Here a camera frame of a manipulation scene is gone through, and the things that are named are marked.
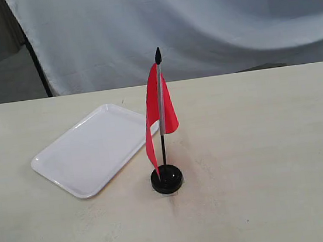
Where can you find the white backdrop cloth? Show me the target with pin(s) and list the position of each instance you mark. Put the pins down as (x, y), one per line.
(90, 45)

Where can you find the red flag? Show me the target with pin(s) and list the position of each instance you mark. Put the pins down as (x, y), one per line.
(159, 108)

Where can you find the black backdrop stand pole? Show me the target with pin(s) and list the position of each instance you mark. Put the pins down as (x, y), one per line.
(38, 66)

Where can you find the black round flag base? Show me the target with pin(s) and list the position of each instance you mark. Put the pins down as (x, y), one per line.
(169, 181)

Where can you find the white rectangular plastic tray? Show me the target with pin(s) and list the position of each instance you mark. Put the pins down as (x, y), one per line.
(86, 157)

